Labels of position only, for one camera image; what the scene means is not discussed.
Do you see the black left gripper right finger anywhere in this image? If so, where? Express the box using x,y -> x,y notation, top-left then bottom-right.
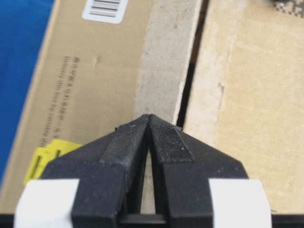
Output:
148,114 -> 273,228

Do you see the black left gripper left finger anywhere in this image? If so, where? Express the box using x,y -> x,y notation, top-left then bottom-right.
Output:
13,114 -> 150,228

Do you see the brown cardboard box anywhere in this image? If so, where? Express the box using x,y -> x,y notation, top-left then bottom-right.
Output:
0,0 -> 304,213

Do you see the blue table cloth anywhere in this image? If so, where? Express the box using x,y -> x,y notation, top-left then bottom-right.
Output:
0,0 -> 55,181

